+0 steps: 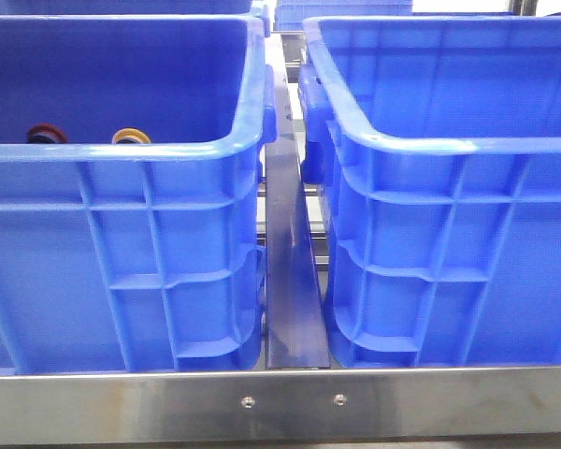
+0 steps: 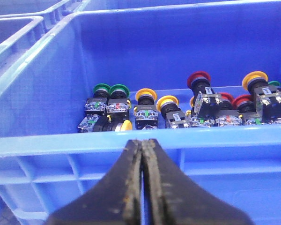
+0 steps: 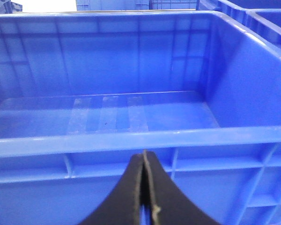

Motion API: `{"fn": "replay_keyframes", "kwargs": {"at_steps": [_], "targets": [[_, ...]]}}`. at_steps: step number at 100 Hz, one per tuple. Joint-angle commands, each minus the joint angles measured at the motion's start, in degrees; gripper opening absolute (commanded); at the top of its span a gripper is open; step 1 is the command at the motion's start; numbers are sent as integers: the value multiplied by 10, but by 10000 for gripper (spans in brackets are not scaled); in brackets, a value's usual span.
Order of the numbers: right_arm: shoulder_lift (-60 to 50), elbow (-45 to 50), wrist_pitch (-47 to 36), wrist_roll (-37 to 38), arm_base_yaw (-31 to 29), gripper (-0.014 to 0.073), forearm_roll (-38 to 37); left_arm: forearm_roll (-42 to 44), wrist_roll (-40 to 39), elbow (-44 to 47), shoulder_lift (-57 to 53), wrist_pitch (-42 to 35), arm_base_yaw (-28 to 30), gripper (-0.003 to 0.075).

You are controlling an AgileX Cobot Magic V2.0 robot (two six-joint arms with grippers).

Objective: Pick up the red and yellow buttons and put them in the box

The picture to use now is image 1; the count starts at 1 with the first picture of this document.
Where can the blue bin rear left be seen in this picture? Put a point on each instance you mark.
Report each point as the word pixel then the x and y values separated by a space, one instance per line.
pixel 257 9

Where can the red mushroom push button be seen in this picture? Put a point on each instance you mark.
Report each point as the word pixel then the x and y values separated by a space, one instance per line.
pixel 46 133

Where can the blue bin rear right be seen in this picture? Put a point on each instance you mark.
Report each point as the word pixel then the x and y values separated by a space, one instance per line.
pixel 289 15

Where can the blue plastic bin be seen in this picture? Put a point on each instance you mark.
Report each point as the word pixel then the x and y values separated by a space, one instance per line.
pixel 435 142
pixel 131 257

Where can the blue plastic bin right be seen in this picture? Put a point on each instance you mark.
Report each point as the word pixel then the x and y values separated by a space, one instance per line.
pixel 435 142

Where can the yellow mushroom push button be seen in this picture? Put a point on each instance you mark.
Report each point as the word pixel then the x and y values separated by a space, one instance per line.
pixel 130 135

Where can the blue plastic bin left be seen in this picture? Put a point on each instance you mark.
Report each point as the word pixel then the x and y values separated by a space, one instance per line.
pixel 131 257

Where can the dark metal divider bar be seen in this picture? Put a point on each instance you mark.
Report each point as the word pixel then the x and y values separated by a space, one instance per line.
pixel 296 334

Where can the steel front rail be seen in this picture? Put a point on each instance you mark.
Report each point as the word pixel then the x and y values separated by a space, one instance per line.
pixel 279 405

